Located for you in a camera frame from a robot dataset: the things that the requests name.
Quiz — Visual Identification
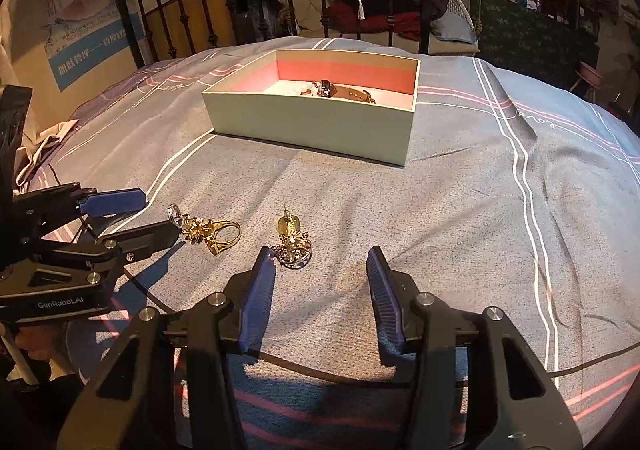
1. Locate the pile of clothes and pillows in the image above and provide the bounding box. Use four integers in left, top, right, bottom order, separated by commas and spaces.
292, 0, 481, 56

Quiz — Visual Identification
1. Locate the red cloth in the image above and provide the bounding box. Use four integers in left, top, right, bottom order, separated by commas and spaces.
327, 0, 423, 42

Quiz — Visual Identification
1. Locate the grey cushion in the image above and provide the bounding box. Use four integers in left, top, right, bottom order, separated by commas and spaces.
430, 10, 476, 44

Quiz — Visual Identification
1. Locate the dark green printed panel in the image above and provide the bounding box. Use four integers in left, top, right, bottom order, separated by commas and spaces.
470, 0, 601, 91

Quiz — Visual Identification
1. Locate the blue white wall poster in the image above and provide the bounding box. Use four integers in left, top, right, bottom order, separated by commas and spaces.
42, 0, 151, 93

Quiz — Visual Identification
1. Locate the black cable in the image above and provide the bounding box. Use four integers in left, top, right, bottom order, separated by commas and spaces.
122, 275, 640, 382

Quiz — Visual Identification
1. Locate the beige cloth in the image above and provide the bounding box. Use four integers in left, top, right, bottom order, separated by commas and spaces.
12, 117, 81, 193

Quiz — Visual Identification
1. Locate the pale green box pink inside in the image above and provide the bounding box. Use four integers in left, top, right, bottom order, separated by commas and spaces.
201, 49, 421, 167

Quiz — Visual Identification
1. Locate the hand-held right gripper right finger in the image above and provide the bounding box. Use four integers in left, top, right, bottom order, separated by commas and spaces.
366, 246, 583, 450

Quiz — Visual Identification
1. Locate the gold earring yellow stone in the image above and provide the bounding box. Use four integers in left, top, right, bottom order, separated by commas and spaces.
277, 205, 303, 237

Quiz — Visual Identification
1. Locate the grey striped bed sheet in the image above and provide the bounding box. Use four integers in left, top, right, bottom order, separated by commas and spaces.
15, 36, 640, 450

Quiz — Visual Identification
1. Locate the gold flower ring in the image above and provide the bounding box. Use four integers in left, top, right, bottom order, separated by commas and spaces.
181, 217, 242, 257

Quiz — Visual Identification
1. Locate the ornate silver gold ring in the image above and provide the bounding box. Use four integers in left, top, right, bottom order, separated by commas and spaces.
272, 231, 314, 270

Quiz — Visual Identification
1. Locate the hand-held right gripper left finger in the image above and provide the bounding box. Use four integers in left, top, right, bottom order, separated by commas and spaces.
57, 246, 277, 450

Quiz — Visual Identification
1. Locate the pink chair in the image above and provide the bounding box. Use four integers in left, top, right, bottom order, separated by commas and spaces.
575, 61, 607, 96

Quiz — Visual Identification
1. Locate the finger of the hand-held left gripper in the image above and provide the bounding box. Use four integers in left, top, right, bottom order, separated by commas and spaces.
32, 220, 184, 282
14, 182, 149, 232

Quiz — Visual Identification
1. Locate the brown strap watch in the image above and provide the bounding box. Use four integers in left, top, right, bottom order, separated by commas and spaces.
310, 78, 377, 104

